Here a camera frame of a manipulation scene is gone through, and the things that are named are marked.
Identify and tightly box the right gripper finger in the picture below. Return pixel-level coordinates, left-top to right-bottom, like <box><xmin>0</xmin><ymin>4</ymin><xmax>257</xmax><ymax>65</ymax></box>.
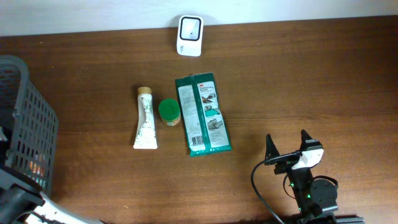
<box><xmin>264</xmin><ymin>134</ymin><xmax>280</xmax><ymax>165</ymax></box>
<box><xmin>300</xmin><ymin>129</ymin><xmax>313</xmax><ymax>151</ymax></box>

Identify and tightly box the green wipes packet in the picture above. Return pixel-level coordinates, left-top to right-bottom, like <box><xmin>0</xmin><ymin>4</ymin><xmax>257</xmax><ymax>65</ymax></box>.
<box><xmin>175</xmin><ymin>72</ymin><xmax>232</xmax><ymax>157</ymax></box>

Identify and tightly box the green lid small jar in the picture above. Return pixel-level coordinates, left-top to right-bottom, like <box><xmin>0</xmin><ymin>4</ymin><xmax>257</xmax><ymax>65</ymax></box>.
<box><xmin>159</xmin><ymin>98</ymin><xmax>181</xmax><ymax>126</ymax></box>

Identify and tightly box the white cream tube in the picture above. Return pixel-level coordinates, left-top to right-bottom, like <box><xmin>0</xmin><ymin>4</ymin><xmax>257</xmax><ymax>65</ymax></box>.
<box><xmin>133</xmin><ymin>86</ymin><xmax>158</xmax><ymax>149</ymax></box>

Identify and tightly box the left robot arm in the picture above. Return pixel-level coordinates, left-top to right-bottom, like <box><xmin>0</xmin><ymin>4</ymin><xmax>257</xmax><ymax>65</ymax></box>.
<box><xmin>1</xmin><ymin>165</ymin><xmax>104</xmax><ymax>224</ymax></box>

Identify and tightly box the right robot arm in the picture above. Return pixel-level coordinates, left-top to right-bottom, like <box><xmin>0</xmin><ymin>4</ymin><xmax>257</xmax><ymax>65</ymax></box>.
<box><xmin>265</xmin><ymin>129</ymin><xmax>364</xmax><ymax>224</ymax></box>

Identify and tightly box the white barcode scanner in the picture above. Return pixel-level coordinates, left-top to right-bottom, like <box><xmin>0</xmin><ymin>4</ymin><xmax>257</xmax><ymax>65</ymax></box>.
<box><xmin>177</xmin><ymin>15</ymin><xmax>204</xmax><ymax>57</ymax></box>

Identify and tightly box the grey plastic mesh basket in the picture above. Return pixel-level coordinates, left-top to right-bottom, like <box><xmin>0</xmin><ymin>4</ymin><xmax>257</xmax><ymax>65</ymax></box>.
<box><xmin>1</xmin><ymin>55</ymin><xmax>58</xmax><ymax>196</ymax></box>

